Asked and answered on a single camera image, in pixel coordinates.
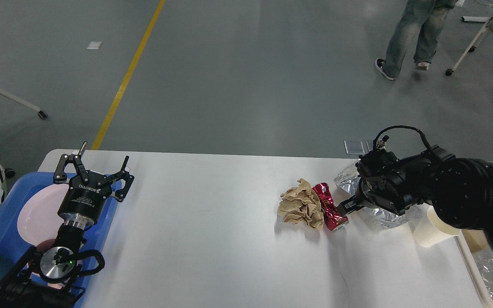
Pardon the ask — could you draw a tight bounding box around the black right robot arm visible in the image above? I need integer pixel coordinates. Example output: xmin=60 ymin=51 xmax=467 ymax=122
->
xmin=337 ymin=125 xmax=493 ymax=250

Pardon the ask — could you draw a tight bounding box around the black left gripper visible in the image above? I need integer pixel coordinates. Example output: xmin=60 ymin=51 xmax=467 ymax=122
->
xmin=53 ymin=142 xmax=135 ymax=227

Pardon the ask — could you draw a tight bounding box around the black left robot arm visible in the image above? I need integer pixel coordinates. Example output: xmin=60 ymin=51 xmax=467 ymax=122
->
xmin=0 ymin=145 xmax=134 ymax=308

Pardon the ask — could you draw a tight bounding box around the crumpled brown paper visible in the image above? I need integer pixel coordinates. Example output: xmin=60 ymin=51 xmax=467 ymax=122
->
xmin=276 ymin=178 xmax=324 ymax=231

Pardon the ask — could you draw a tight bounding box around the pink plate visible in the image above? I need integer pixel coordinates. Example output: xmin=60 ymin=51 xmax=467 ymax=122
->
xmin=17 ymin=184 xmax=68 ymax=246

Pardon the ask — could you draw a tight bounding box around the floor socket plate left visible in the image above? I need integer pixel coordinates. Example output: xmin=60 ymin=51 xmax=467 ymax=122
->
xmin=344 ymin=140 xmax=370 ymax=155

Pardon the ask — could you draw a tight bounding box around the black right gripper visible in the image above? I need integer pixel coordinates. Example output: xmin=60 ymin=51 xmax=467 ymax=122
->
xmin=336 ymin=149 xmax=427 ymax=217

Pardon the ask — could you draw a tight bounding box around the cream paper cup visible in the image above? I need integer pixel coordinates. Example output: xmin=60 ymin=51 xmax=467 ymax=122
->
xmin=413 ymin=207 xmax=460 ymax=247

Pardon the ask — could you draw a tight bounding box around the person in blue jeans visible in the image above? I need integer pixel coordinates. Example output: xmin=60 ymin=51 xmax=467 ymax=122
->
xmin=375 ymin=0 xmax=458 ymax=81

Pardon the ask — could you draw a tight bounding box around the crushed red can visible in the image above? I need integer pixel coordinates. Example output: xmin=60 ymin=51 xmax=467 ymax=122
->
xmin=312 ymin=183 xmax=350 ymax=232

